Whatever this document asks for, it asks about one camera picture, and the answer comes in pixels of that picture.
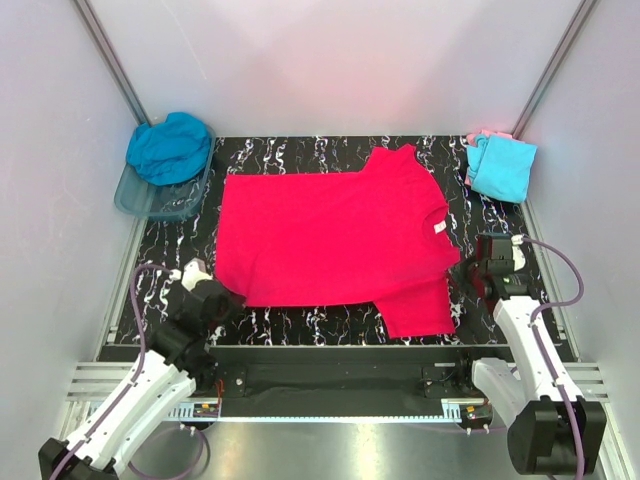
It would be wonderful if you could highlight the red t shirt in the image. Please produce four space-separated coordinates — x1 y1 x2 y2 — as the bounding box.
215 145 460 338

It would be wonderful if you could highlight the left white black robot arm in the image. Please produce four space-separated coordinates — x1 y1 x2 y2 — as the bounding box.
38 279 246 479

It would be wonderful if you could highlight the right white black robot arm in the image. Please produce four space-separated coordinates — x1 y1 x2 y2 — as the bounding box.
453 233 607 479

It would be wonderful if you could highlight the folded light blue t shirt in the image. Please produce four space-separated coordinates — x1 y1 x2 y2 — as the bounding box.
470 136 538 204

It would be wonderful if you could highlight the clear teal plastic bin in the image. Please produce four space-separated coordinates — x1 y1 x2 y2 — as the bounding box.
114 126 216 222

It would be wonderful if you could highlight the blue crumpled t shirt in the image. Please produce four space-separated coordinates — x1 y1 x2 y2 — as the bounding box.
125 112 212 186

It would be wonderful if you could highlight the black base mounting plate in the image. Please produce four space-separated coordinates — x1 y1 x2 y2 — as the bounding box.
195 346 512 418

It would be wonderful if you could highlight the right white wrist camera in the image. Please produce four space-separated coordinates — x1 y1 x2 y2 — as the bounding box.
511 234 526 272

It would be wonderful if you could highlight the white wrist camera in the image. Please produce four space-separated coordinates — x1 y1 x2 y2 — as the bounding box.
511 234 526 272
169 258 213 291

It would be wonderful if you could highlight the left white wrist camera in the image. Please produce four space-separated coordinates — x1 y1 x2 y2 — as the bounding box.
169 258 213 291

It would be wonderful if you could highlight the white slotted cable duct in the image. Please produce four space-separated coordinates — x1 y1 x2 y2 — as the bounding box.
166 402 221 423

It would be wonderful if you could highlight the right aluminium corner post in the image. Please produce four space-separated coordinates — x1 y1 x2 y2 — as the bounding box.
511 0 599 139

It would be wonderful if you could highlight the aluminium corner post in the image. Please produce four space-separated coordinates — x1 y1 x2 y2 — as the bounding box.
511 0 599 139
71 0 151 124

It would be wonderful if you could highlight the left aluminium corner post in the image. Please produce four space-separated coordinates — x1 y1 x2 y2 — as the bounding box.
71 0 151 124

